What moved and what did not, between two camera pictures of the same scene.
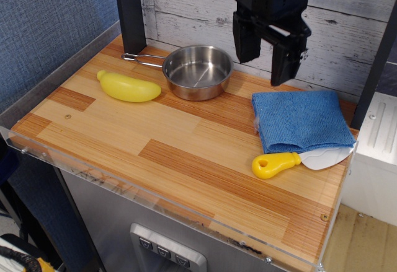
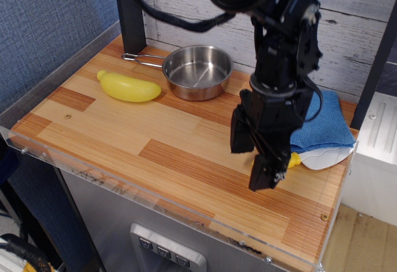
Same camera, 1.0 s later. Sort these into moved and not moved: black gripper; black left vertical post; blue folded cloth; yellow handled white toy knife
Moved: black gripper
Not moved: blue folded cloth; yellow handled white toy knife; black left vertical post
